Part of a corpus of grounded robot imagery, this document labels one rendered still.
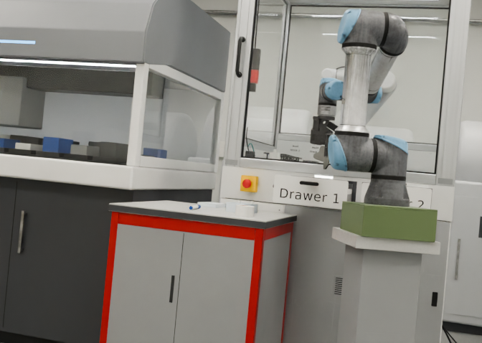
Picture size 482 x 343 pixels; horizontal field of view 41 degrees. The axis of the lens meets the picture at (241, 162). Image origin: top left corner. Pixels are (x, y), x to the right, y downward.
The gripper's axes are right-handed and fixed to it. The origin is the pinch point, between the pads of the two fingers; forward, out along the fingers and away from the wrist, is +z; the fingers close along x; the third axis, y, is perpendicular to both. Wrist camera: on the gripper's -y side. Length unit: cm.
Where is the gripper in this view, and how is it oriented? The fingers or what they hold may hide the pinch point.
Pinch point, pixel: (326, 166)
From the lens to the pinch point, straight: 262.1
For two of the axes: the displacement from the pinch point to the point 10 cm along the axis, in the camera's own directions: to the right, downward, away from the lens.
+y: -9.6, -0.9, 2.7
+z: -0.9, 10.0, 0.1
